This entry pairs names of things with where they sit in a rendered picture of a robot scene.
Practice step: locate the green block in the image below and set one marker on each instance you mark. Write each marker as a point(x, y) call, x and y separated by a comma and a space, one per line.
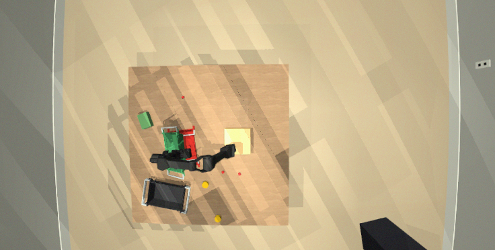
point(145, 120)

